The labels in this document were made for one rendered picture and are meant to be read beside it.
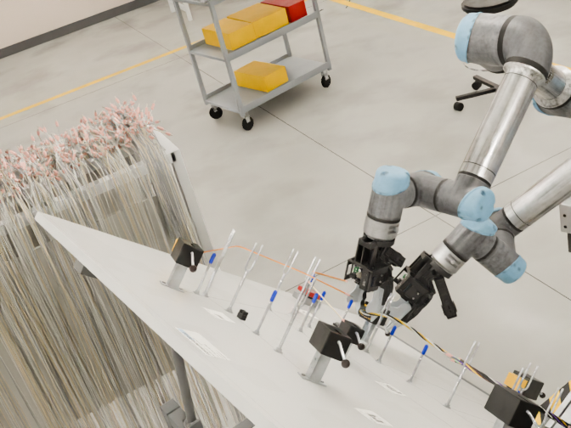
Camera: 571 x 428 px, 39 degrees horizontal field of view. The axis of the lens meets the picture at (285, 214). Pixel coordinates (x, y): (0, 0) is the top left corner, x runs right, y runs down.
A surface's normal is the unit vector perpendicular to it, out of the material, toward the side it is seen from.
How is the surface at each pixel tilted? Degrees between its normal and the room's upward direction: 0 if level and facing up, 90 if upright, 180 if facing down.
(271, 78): 90
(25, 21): 90
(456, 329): 0
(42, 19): 90
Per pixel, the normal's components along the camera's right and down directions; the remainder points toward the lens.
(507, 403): -0.82, -0.36
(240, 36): 0.59, 0.29
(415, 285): -0.02, 0.31
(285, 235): -0.23, -0.84
